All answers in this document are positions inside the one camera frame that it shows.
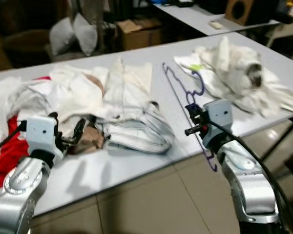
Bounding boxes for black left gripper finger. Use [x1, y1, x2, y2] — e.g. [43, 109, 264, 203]
[74, 117, 87, 146]

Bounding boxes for white jacket grey seams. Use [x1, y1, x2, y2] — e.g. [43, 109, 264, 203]
[99, 58, 177, 155]

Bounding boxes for plain white shirt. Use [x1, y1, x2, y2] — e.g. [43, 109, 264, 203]
[0, 71, 71, 164]

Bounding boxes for cream jacket dark collar lining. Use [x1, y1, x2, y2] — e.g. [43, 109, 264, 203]
[173, 35, 293, 120]

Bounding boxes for white table black legs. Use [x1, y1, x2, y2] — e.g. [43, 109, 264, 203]
[0, 32, 293, 217]

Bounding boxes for grey woven chair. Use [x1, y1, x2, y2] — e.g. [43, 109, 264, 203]
[48, 49, 103, 63]

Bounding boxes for white remote control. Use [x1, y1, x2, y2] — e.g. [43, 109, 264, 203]
[209, 20, 225, 30]

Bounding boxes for brown cardboard box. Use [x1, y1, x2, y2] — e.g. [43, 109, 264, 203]
[116, 19, 163, 51]

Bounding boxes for grey pillow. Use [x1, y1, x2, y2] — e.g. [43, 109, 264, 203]
[72, 14, 100, 56]
[49, 19, 77, 56]

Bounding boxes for white desk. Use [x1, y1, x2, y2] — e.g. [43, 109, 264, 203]
[154, 2, 293, 36]

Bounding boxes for dark brown armchair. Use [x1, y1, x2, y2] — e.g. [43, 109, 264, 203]
[2, 29, 52, 69]

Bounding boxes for wooden speaker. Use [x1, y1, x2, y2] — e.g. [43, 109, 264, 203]
[225, 0, 262, 26]

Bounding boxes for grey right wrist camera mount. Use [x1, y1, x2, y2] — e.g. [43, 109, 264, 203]
[204, 98, 234, 147]

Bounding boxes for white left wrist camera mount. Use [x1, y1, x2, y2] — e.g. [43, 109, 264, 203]
[26, 115, 59, 159]

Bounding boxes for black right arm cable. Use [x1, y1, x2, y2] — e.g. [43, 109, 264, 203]
[208, 119, 289, 216]

